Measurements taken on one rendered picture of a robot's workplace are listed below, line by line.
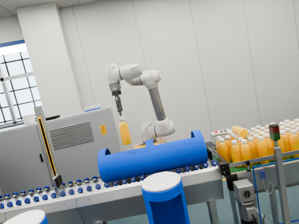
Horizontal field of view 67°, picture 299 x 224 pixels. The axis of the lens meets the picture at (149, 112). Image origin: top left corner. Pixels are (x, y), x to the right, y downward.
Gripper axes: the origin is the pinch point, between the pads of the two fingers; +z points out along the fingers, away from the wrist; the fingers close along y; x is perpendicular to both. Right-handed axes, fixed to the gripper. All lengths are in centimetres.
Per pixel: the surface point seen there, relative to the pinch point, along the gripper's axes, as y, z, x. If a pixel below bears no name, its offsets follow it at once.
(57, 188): -4, 51, -67
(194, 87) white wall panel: -306, 2, 118
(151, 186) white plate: 36, 47, 15
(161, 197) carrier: 43, 52, 21
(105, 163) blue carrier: 4.6, 34.8, -20.0
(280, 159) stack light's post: 28, 48, 105
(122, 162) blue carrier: 5.2, 36.9, -6.2
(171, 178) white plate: 29, 47, 30
